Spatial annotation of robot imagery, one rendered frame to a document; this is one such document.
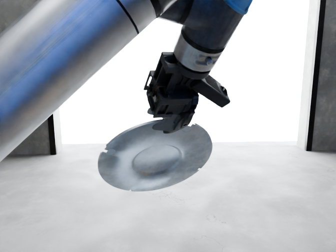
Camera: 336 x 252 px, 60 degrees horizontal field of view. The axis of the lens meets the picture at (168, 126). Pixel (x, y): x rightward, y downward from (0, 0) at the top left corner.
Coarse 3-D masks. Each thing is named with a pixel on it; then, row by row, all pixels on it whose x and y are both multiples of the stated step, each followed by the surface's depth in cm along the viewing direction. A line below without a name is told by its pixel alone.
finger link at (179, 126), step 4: (192, 108) 54; (180, 112) 56; (184, 112) 55; (188, 112) 54; (192, 112) 54; (180, 116) 56; (184, 116) 55; (188, 116) 55; (192, 116) 55; (180, 120) 56; (184, 120) 55; (188, 120) 55; (176, 124) 58; (180, 124) 58; (184, 124) 57; (176, 128) 59; (180, 128) 59
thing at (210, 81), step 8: (200, 80) 49; (208, 80) 53; (216, 80) 57; (192, 88) 50; (200, 88) 51; (208, 88) 52; (216, 88) 54; (224, 88) 57; (208, 96) 54; (216, 96) 54; (224, 96) 56; (216, 104) 57; (224, 104) 57
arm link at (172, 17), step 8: (176, 0) 36; (184, 0) 36; (192, 0) 36; (168, 8) 37; (176, 8) 37; (184, 8) 37; (160, 16) 38; (168, 16) 38; (176, 16) 38; (184, 16) 38
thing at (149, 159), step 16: (128, 128) 62; (144, 128) 62; (192, 128) 66; (112, 144) 64; (128, 144) 65; (144, 144) 66; (160, 144) 68; (176, 144) 69; (192, 144) 71; (208, 144) 72; (112, 160) 68; (128, 160) 70; (144, 160) 72; (160, 160) 74; (176, 160) 75; (192, 160) 76; (112, 176) 73; (128, 176) 75; (144, 176) 77; (160, 176) 78; (176, 176) 80
